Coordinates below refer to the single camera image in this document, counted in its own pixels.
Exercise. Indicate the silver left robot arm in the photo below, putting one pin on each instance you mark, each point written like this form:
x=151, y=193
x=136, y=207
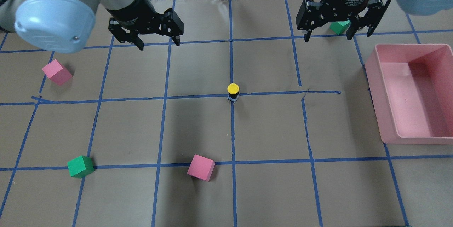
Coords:
x=64, y=26

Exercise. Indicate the green cube far corner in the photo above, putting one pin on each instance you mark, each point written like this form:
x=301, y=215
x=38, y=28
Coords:
x=339, y=27

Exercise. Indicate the green cube centre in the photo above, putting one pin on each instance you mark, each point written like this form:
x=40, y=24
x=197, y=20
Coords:
x=80, y=167

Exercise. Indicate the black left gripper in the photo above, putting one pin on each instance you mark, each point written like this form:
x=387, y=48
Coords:
x=133, y=10

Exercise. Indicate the pink plastic bin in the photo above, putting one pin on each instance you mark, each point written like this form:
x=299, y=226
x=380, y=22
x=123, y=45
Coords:
x=412, y=92

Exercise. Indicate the pink cube near arm base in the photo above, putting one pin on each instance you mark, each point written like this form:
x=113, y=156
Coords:
x=201, y=167

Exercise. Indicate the pink cube front left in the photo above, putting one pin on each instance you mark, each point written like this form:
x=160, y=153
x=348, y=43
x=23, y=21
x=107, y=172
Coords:
x=57, y=73

